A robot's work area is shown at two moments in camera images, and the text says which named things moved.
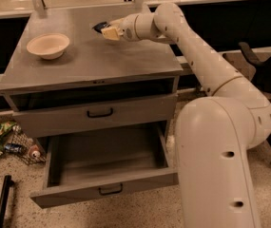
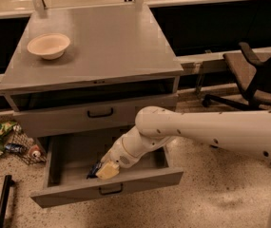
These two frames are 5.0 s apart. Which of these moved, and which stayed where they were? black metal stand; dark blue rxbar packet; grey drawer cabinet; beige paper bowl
Moved: dark blue rxbar packet
Stayed: black metal stand; beige paper bowl; grey drawer cabinet
